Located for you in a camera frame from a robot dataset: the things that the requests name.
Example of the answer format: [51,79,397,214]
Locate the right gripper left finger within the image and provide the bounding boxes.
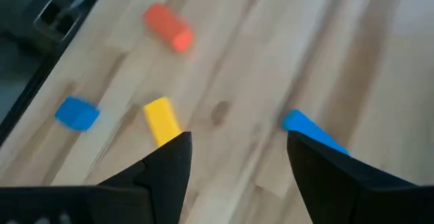
[98,131,193,224]

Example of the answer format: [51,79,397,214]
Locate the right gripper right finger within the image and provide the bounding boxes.
[287,130,416,224]

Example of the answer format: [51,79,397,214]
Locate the blue arch block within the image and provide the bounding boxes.
[281,109,351,156]

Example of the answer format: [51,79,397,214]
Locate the yellow rectangular block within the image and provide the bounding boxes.
[142,96,184,148]

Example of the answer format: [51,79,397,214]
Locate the blue wooden cube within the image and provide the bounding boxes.
[54,96,101,132]

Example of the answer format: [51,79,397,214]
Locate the red rectangular block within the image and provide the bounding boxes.
[141,1,197,54]

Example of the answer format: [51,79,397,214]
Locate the black aluminium table frame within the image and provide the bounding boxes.
[0,0,113,147]

